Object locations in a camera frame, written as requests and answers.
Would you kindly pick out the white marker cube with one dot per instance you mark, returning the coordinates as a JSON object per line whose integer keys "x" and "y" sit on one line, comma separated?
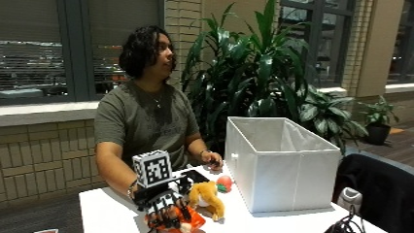
{"x": 151, "y": 168}

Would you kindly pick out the broad-leaf green plant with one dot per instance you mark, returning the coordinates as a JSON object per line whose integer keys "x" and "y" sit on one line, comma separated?
{"x": 328, "y": 116}

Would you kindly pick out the grey stone window ledge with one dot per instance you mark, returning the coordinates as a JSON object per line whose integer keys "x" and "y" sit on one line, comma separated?
{"x": 46, "y": 112}

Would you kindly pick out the black flat device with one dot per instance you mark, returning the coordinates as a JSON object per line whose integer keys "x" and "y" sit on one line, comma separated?
{"x": 197, "y": 176}

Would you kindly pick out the the person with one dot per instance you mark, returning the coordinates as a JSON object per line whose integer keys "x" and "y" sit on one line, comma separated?
{"x": 142, "y": 126}

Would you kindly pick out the small green potted plant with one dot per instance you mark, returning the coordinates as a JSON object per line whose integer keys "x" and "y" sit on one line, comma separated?
{"x": 378, "y": 112}

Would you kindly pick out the black plant pot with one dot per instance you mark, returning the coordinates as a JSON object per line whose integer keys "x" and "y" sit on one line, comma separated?
{"x": 376, "y": 134}

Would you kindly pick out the narrow window with blinds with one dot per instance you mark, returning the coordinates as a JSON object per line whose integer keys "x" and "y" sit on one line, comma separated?
{"x": 122, "y": 42}

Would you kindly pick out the white fabric storage box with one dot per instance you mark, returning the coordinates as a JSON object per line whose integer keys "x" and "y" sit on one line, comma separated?
{"x": 279, "y": 168}

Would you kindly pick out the yellow plush toy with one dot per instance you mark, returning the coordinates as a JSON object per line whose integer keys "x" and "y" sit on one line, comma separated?
{"x": 207, "y": 198}

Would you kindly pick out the red and white object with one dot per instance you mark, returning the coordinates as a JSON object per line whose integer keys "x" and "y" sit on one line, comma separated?
{"x": 45, "y": 231}

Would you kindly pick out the tall dark-framed window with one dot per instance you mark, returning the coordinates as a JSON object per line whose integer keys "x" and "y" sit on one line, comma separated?
{"x": 318, "y": 42}

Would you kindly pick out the red toy tomato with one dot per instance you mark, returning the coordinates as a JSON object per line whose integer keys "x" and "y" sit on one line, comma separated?
{"x": 223, "y": 183}

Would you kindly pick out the wide window with blinds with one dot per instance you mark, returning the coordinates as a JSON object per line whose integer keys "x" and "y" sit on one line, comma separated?
{"x": 32, "y": 51}

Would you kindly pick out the tall green leafy plant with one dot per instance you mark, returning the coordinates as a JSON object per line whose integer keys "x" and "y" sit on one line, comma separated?
{"x": 254, "y": 71}

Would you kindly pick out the white grey device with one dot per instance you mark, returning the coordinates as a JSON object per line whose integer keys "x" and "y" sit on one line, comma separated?
{"x": 348, "y": 199}

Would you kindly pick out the orange plush toy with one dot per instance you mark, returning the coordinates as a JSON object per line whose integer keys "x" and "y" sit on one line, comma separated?
{"x": 193, "y": 221}

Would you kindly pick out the dark window at edge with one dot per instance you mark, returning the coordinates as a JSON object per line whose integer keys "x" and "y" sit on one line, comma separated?
{"x": 402, "y": 42}

